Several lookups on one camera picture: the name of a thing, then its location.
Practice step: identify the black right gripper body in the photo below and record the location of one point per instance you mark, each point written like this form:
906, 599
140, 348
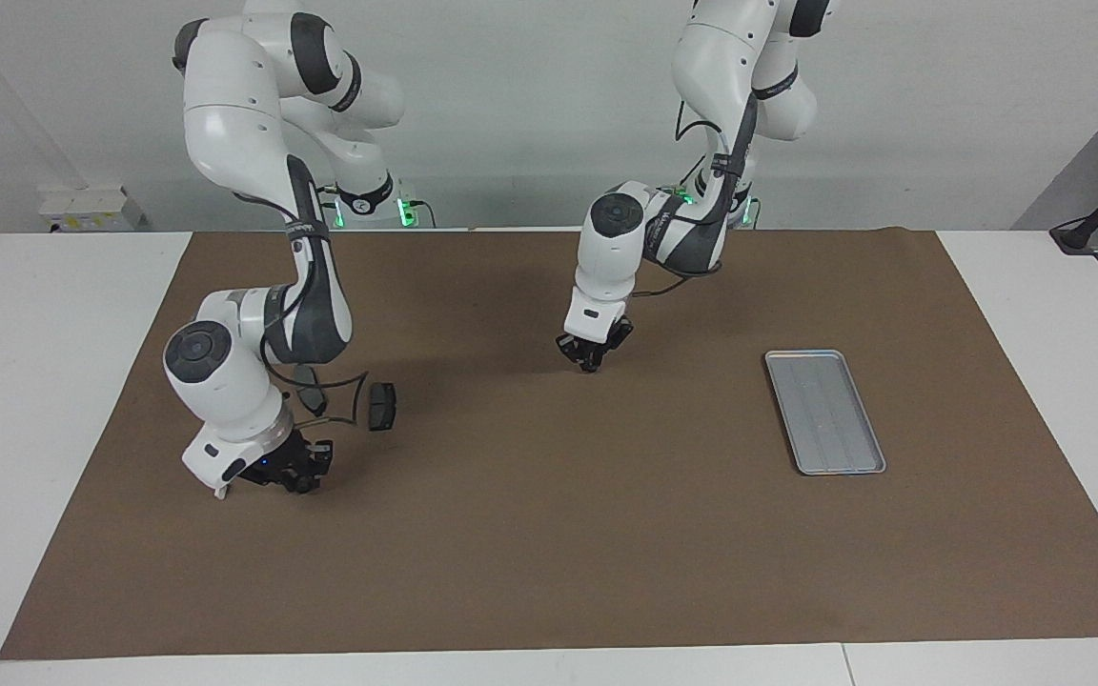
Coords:
277, 462

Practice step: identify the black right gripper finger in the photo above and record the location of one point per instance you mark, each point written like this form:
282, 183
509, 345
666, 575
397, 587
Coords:
322, 455
287, 484

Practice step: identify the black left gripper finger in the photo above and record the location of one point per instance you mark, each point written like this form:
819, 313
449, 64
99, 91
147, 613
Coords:
572, 347
618, 338

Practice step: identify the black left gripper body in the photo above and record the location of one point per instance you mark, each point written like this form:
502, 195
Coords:
595, 343

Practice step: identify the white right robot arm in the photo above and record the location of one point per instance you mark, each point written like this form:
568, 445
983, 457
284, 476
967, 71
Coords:
225, 114

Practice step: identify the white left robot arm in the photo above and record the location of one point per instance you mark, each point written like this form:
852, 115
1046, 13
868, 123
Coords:
616, 248

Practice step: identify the silver metal tray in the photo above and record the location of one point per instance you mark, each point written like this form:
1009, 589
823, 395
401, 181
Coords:
825, 419

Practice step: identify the dark grey tapered brake pad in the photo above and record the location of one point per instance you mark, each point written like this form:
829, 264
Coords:
313, 395

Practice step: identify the dark grey rectangular brake pad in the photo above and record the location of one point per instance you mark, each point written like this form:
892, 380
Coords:
382, 407

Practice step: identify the brown paper table mat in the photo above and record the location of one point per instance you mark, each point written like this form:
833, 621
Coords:
549, 534

